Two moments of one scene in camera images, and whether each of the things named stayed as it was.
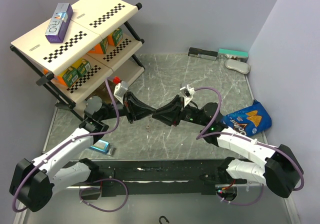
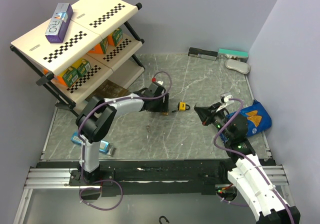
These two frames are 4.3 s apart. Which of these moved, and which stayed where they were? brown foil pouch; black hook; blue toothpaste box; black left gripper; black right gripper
Moved: black left gripper; black right gripper
Stayed: black hook; blue toothpaste box; brown foil pouch
